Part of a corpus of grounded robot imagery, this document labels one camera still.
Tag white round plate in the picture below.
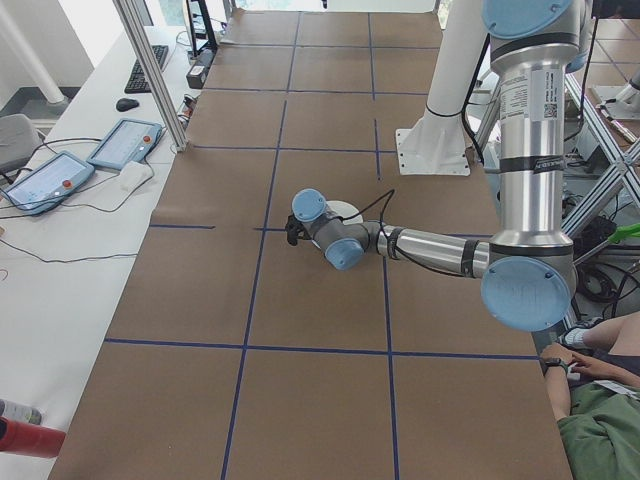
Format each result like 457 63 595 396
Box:
308 198 362 251

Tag person left forearm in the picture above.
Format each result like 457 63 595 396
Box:
542 367 574 424

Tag person right forearm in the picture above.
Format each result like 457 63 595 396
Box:
602 357 640 390

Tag person left hand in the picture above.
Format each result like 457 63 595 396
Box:
538 341 581 365

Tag person right hand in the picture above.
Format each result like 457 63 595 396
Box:
568 349 614 384

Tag white crumpled cloth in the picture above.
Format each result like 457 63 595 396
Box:
117 159 155 192

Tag black mini computer box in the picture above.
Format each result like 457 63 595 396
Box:
185 49 215 90

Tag blue robot teach pendant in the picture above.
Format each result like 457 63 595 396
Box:
0 151 96 217
86 118 165 174

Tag black computer keyboard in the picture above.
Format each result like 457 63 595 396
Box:
123 44 171 95

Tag white round pillar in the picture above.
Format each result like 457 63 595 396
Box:
0 0 70 106

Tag gray office chair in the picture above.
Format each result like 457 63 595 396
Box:
0 113 42 174

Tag white gray striped sock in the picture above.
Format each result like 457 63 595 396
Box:
558 319 599 350

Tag clear plastic water bottle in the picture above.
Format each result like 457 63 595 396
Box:
0 398 44 426

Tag red metal bottle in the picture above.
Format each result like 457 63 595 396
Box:
0 417 67 460

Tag bare leg of person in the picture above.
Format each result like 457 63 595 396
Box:
582 314 640 354

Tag white paper sheet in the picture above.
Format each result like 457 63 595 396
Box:
592 379 640 400

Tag dark shorts of person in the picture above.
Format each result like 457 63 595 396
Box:
592 348 640 374

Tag green shirt of person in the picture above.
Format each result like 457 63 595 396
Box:
557 382 640 480

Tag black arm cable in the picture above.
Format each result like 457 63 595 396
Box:
339 188 476 279

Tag black pendant cable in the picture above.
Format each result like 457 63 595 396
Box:
0 164 156 221
0 233 140 264

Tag black pedestal cable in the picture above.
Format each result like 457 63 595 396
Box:
460 32 494 169

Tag aluminium extrusion post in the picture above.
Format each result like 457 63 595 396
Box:
112 0 189 154

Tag black cable bundle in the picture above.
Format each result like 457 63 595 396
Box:
572 214 640 309

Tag green handled reach stick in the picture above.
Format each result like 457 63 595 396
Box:
572 222 640 266

